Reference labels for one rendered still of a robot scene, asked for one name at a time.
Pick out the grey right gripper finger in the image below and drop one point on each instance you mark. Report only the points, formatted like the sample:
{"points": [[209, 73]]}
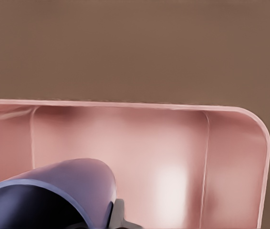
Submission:
{"points": [[121, 220]]}

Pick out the purple bowl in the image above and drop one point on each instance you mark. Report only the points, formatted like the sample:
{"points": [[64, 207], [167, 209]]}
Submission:
{"points": [[61, 181]]}

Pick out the pink plastic box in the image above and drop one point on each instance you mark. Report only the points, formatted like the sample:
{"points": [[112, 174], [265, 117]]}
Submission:
{"points": [[163, 152]]}

